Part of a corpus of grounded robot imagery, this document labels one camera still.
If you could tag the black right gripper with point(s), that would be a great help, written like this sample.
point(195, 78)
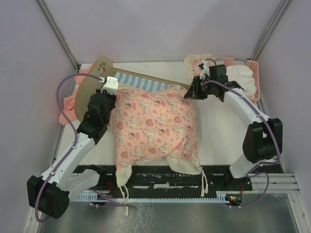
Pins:
point(193, 91)

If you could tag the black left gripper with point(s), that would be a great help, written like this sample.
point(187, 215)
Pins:
point(113, 97)

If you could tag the pink unicorn print mattress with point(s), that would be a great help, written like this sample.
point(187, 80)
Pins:
point(153, 126)

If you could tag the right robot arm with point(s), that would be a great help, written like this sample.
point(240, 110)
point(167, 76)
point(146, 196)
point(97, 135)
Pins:
point(262, 145)

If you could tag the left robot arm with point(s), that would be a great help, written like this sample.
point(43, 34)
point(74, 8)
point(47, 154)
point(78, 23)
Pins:
point(54, 189)

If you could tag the small pink frilled pillow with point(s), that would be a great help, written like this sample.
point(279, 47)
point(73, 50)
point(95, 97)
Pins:
point(194, 64)

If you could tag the salmon pink cloth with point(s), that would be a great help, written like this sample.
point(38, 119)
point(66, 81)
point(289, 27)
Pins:
point(69, 102)

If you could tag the white cloth in basket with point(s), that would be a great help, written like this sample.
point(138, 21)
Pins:
point(243, 75)

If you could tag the pink plastic basket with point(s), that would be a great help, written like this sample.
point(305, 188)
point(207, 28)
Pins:
point(254, 66)

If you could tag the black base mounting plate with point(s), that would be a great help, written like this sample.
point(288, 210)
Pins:
point(162, 182)

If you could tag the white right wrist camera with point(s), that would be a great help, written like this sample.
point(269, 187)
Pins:
point(204, 67)

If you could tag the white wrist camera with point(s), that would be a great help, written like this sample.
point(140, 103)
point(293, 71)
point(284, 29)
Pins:
point(110, 85)
point(204, 67)

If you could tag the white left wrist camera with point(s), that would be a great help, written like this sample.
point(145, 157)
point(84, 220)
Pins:
point(110, 85)

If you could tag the white slotted cable duct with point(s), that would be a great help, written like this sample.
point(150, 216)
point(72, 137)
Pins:
point(92, 197)

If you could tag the right aluminium frame post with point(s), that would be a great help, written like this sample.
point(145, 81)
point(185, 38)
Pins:
point(270, 28)

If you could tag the aluminium frame post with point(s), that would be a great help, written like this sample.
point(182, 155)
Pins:
point(270, 28)
point(57, 32)

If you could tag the left aluminium frame post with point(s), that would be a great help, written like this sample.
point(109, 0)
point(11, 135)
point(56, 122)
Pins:
point(57, 32)

